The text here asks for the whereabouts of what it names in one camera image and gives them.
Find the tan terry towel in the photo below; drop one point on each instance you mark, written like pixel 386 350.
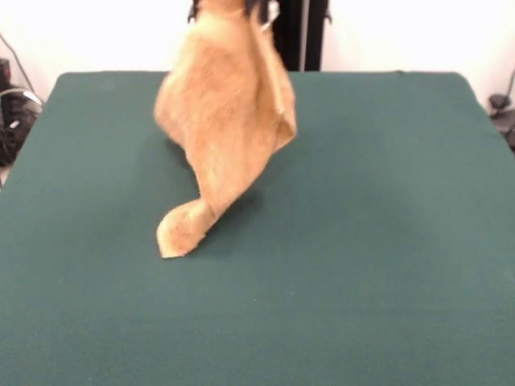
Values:
pixel 221 120

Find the dark green table cloth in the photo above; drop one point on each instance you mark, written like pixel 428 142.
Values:
pixel 100 281

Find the black floor device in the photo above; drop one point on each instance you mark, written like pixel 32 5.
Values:
pixel 499 101

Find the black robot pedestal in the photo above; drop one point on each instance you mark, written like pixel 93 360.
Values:
pixel 306 36

